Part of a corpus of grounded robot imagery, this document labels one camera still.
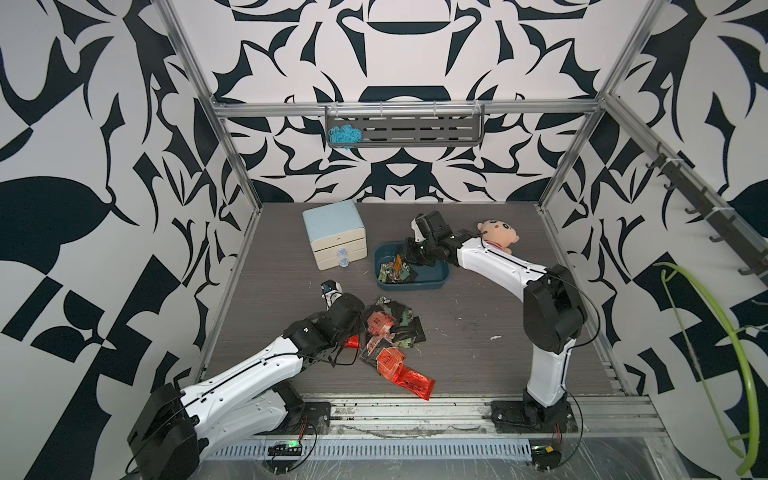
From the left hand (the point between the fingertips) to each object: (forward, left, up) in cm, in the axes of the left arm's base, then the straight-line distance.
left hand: (357, 308), depth 82 cm
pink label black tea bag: (-1, -6, -8) cm, 10 cm away
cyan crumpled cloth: (+45, +2, +24) cm, 51 cm away
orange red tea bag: (-12, -9, -9) cm, 17 cm away
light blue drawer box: (+23, +6, +4) cm, 24 cm away
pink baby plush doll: (+26, -47, -2) cm, 54 cm away
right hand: (+17, -12, +3) cm, 21 cm away
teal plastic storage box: (+14, -22, -7) cm, 27 cm away
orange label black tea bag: (+14, -12, -1) cm, 18 cm away
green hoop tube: (-36, -67, +14) cm, 78 cm away
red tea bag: (-16, -15, -10) cm, 24 cm away
